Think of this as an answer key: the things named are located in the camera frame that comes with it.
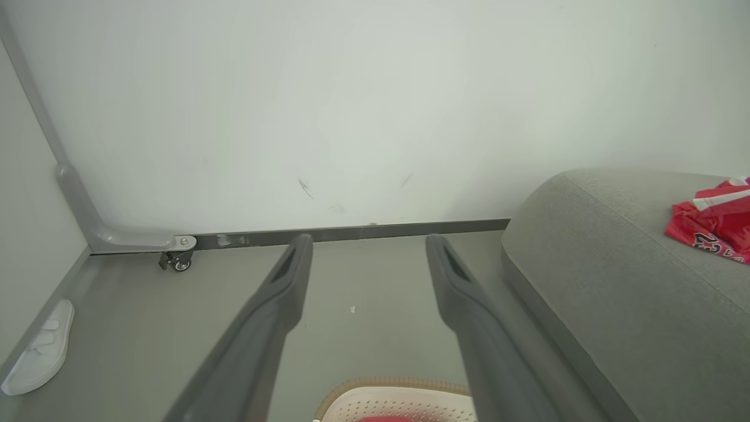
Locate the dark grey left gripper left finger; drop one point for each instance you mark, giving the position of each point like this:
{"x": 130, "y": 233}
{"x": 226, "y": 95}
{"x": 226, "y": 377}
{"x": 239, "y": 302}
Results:
{"x": 246, "y": 357}

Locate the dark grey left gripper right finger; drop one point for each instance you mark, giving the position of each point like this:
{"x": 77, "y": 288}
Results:
{"x": 492, "y": 357}

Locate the small black caster wheel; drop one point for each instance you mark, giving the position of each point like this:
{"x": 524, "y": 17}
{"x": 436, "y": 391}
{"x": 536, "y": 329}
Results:
{"x": 180, "y": 262}

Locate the red white garment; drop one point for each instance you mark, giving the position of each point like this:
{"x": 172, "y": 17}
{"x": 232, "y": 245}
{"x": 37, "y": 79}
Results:
{"x": 381, "y": 419}

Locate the grey metal partition foot bracket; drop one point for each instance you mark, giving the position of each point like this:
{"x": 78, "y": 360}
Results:
{"x": 117, "y": 239}

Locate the grey fabric sofa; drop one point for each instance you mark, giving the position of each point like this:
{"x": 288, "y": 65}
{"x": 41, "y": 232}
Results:
{"x": 615, "y": 293}

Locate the black baseboard strip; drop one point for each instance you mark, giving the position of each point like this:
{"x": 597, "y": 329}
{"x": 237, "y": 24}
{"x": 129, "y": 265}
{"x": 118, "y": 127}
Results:
{"x": 351, "y": 232}

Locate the red white jersey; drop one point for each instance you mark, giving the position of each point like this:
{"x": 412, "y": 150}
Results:
{"x": 715, "y": 228}

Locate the cream laundry basket brown rim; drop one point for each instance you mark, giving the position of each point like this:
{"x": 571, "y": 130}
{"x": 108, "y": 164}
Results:
{"x": 398, "y": 404}

